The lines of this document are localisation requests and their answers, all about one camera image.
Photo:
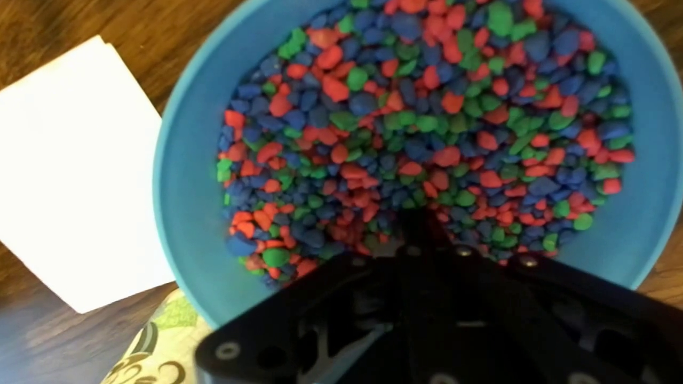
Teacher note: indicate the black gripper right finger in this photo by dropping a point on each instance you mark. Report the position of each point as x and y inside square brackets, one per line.
[542, 321]

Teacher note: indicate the blue bowl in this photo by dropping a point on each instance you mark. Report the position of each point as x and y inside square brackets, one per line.
[194, 214]

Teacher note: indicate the colourful cereal pile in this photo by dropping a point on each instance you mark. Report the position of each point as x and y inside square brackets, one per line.
[428, 107]

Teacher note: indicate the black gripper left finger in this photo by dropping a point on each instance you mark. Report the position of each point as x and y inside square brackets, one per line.
[321, 327]

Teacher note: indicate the patterned paper cup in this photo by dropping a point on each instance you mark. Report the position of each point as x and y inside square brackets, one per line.
[156, 348]

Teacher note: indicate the small square white napkin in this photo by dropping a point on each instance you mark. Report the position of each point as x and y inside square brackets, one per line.
[77, 178]

